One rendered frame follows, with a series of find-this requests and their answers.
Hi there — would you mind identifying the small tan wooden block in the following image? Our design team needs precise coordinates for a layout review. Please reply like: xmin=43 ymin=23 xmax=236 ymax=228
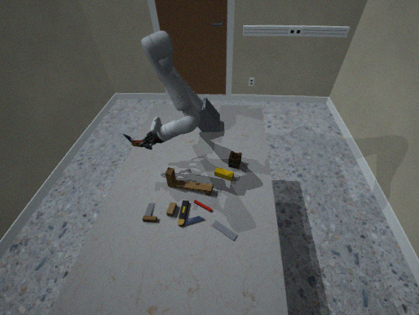
xmin=166 ymin=202 xmax=177 ymax=217

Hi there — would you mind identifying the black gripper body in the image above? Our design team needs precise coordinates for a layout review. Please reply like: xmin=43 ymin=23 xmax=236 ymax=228
xmin=148 ymin=132 xmax=165 ymax=144

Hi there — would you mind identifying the yellow rectangular block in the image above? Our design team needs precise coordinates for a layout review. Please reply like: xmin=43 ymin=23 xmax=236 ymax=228
xmin=214 ymin=167 xmax=234 ymax=181

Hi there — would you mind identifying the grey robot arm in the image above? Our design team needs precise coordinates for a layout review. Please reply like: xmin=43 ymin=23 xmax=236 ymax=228
xmin=141 ymin=30 xmax=203 ymax=141

